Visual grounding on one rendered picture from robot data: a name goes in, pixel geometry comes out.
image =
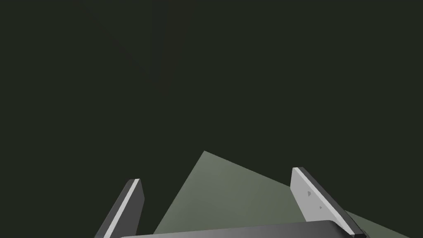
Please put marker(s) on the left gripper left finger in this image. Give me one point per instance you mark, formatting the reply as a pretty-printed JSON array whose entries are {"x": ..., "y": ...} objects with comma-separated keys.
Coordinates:
[{"x": 127, "y": 209}]

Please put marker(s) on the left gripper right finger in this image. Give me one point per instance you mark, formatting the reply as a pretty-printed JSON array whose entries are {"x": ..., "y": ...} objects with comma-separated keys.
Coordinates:
[{"x": 314, "y": 198}]

